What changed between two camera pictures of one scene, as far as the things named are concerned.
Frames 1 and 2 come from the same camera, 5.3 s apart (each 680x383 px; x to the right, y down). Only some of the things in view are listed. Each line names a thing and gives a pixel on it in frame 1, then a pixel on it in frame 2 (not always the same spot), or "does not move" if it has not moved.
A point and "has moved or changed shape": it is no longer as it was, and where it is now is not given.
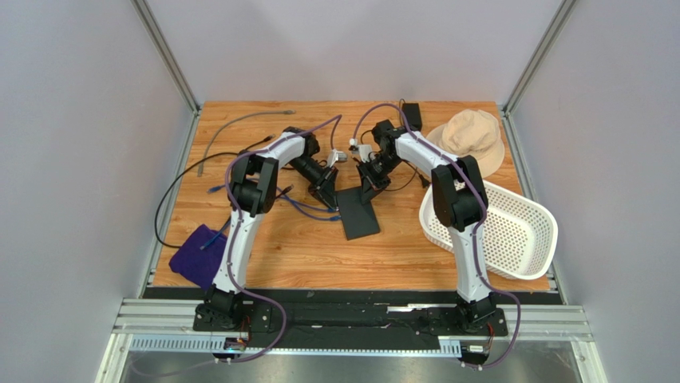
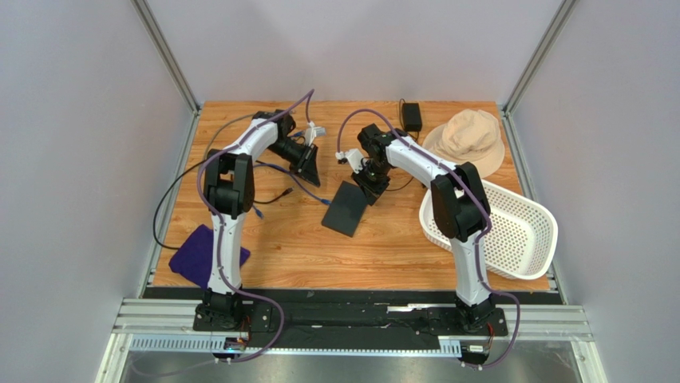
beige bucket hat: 472,132 does not move
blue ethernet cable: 209,242 has moved or changed shape
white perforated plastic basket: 519,238 does not move
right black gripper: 369,180 does not move
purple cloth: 197,266 does not move
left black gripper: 325,187 -> 306,165
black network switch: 357,217 has moved or changed shape
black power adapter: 413,116 does not move
